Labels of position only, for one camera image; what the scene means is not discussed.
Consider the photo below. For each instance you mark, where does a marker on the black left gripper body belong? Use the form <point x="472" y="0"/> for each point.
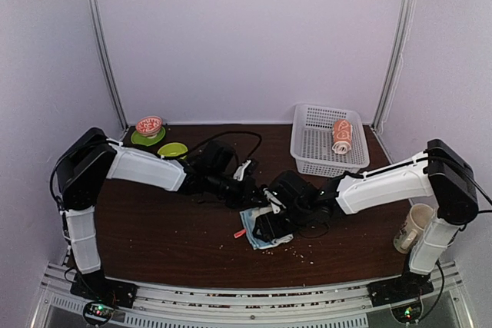
<point x="237" y="197"/>

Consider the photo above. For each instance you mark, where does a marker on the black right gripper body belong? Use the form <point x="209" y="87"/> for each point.
<point x="267" y="226"/>

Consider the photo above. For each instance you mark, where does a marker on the blue patchwork towel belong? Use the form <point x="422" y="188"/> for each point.
<point x="248" y="219"/>

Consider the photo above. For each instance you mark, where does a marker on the white plastic basket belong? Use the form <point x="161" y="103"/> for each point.
<point x="312" y="139"/>

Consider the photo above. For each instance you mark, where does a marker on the orange bunny pattern towel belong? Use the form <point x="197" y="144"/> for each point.
<point x="342" y="137"/>

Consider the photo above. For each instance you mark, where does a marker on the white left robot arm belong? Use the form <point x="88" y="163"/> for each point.
<point x="78" y="176"/>

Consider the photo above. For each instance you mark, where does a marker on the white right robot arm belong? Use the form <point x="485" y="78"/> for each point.
<point x="435" y="172"/>

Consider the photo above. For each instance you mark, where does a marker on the scattered rice crumbs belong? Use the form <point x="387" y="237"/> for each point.
<point x="287" y="253"/>

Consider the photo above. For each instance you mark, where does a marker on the lime green bowl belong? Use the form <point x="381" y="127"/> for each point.
<point x="173" y="150"/>

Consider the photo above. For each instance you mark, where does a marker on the red patterned small bowl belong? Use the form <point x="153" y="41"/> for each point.
<point x="149" y="126"/>

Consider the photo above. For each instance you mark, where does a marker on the lime green plate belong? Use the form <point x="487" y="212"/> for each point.
<point x="139" y="139"/>

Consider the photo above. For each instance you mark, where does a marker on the beige ceramic mug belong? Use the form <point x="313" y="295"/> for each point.
<point x="412" y="228"/>

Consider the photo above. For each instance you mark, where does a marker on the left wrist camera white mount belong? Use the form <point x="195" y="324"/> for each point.
<point x="247" y="168"/>

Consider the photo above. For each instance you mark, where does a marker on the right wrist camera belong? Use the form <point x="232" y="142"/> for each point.
<point x="289" y="191"/>

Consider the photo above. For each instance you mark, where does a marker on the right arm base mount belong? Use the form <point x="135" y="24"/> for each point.
<point x="403" y="294"/>

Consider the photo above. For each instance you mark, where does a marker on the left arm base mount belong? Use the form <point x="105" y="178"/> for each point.
<point x="104" y="295"/>

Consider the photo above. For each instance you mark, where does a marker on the aluminium front rail base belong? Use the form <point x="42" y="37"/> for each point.
<point x="332" y="305"/>

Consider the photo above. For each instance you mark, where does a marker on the left aluminium frame post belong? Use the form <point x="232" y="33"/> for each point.
<point x="105" y="62"/>

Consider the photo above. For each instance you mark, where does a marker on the aluminium frame post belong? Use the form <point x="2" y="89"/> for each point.
<point x="394" y="65"/>
<point x="105" y="62"/>

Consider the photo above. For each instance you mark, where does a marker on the right aluminium frame post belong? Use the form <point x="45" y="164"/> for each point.
<point x="394" y="65"/>

